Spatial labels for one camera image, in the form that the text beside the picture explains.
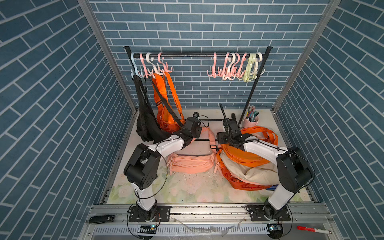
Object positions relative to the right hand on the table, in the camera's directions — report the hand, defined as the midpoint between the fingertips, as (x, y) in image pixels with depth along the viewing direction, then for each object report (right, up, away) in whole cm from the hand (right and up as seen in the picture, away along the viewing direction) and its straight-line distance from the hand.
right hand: (221, 135), depth 94 cm
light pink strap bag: (-14, -15, -10) cm, 23 cm away
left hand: (-14, +6, 0) cm, 15 cm away
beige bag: (+17, -15, -27) cm, 35 cm away
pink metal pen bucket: (+22, +11, +9) cm, 26 cm away
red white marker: (+40, -42, -24) cm, 63 cm away
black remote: (-60, -37, -24) cm, 75 cm away
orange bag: (-33, +10, -9) cm, 36 cm away
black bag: (-46, +5, -1) cm, 47 cm away
